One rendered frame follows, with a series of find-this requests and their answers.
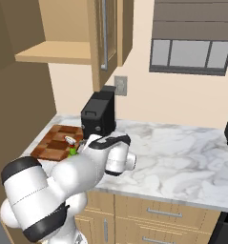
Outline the open wooden wall cabinet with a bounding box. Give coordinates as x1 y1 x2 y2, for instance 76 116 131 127
14 0 97 66

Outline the tall brown cabinet panel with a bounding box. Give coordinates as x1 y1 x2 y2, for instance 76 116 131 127
0 0 58 244

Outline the black coffee machine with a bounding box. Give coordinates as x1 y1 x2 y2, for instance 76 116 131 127
80 85 117 141

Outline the wooden base cabinet door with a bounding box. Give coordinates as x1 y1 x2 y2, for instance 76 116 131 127
73 190 116 244

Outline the silver base cabinet handle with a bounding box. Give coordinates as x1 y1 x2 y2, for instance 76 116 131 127
103 217 110 244

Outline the green spray bottle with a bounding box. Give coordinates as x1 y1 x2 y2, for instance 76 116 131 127
64 135 79 159

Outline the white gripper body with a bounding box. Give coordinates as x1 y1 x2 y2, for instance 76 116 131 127
78 133 102 154

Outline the grey wall outlet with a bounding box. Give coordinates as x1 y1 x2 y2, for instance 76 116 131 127
114 74 129 97

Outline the open wooden cabinet door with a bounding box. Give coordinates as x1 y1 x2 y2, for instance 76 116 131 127
87 0 119 92

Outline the black appliance under worktop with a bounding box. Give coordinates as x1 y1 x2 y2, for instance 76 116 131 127
207 212 228 244

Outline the wooden drawer front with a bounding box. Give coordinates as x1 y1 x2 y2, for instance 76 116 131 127
114 193 222 236
114 216 215 244

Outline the silver drawer handle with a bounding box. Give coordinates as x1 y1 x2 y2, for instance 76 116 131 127
141 235 177 244
146 207 184 219

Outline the window with grey blind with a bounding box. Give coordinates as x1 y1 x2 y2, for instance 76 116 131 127
149 0 228 77

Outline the brown wooden cutting board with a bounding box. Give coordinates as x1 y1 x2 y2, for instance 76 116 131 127
30 124 85 162

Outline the silver cabinet door handle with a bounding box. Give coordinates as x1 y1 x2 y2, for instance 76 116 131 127
100 0 109 71

